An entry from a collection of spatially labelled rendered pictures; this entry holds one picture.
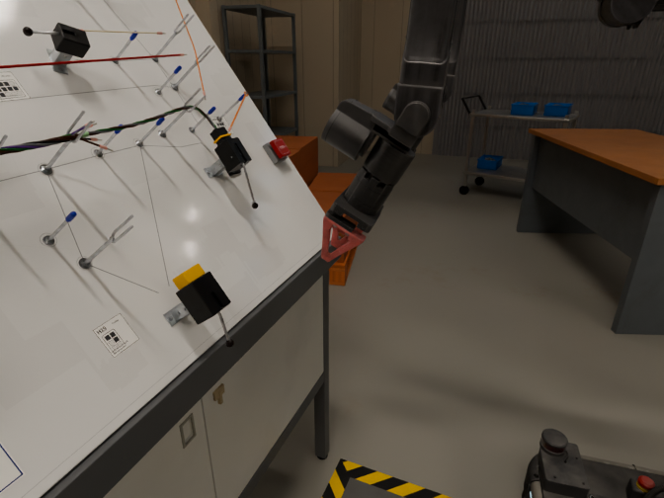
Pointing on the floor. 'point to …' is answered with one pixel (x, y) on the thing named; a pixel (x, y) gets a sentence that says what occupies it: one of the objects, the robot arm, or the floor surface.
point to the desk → (605, 207)
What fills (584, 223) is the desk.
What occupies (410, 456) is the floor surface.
